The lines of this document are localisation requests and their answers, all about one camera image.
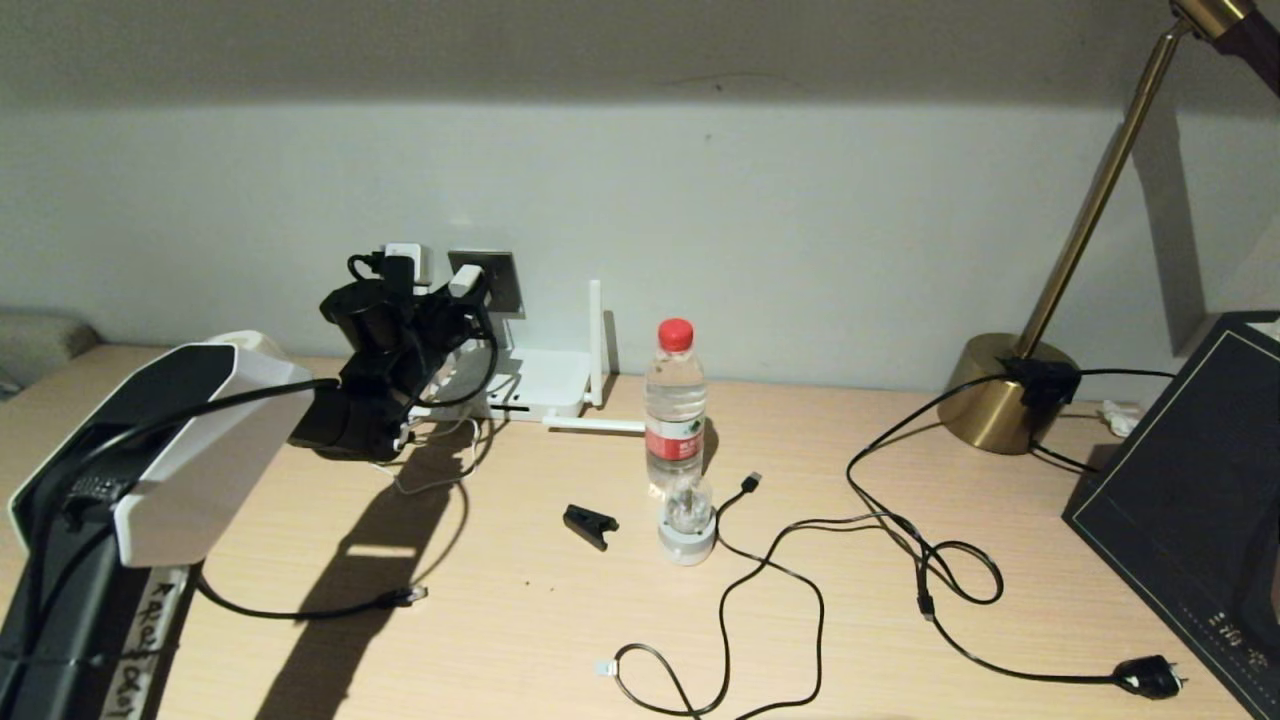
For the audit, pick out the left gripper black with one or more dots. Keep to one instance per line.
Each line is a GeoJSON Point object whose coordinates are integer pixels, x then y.
{"type": "Point", "coordinates": [374, 325]}

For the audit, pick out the white power adapter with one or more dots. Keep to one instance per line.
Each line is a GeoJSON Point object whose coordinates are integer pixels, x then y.
{"type": "Point", "coordinates": [468, 280]}

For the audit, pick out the white router with antennas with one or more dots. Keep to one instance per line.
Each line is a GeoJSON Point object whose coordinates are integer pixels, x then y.
{"type": "Point", "coordinates": [550, 380]}

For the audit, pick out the white toilet paper roll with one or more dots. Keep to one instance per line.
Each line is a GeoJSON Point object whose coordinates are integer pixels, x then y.
{"type": "Point", "coordinates": [265, 345]}

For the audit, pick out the water bottle red cap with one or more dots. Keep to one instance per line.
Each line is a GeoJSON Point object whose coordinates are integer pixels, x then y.
{"type": "Point", "coordinates": [675, 420]}

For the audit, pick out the small black clip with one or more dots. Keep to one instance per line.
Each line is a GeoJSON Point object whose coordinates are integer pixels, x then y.
{"type": "Point", "coordinates": [588, 524]}

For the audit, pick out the small glass dome white base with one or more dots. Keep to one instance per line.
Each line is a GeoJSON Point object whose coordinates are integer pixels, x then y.
{"type": "Point", "coordinates": [687, 535]}

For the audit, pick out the white handwritten tape label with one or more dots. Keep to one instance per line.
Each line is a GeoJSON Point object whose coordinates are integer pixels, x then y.
{"type": "Point", "coordinates": [150, 640]}

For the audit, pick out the brass desk lamp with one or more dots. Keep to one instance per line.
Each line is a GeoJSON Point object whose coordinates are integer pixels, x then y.
{"type": "Point", "coordinates": [990, 400]}

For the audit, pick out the black box on lamp base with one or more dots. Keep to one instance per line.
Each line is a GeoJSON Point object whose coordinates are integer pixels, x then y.
{"type": "Point", "coordinates": [1042, 385]}

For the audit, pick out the small white crumpled object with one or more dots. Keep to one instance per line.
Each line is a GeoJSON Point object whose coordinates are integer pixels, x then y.
{"type": "Point", "coordinates": [1115, 418]}

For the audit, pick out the dark gift bag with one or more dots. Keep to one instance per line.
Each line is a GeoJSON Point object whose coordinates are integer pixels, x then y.
{"type": "Point", "coordinates": [1180, 480]}

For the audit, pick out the grey wall socket plate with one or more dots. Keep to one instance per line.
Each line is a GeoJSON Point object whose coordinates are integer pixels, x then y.
{"type": "Point", "coordinates": [502, 275]}

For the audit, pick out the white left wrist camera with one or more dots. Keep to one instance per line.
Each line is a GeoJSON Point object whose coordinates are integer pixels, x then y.
{"type": "Point", "coordinates": [415, 262]}

